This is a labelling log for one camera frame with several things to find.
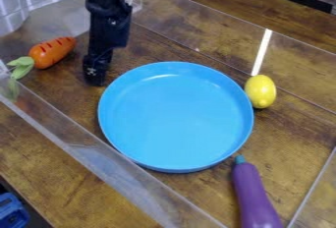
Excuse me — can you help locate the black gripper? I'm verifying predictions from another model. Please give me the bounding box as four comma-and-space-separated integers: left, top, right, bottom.
82, 0, 131, 86

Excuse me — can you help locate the orange toy carrot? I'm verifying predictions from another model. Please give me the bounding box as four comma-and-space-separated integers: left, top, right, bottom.
7, 36, 75, 80

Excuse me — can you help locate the blue round plate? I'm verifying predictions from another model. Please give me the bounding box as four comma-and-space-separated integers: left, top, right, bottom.
97, 62, 254, 173

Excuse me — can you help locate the yellow toy lemon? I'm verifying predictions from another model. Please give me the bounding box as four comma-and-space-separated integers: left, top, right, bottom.
243, 75, 277, 109

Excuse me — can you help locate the blue plastic box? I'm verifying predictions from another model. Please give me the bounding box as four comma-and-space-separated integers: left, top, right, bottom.
0, 193, 30, 228

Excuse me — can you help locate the purple toy eggplant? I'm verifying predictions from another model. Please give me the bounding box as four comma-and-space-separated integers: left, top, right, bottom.
231, 155, 283, 228

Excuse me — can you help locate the clear acrylic enclosure wall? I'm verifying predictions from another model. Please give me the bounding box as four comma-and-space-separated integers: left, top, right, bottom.
0, 61, 226, 228

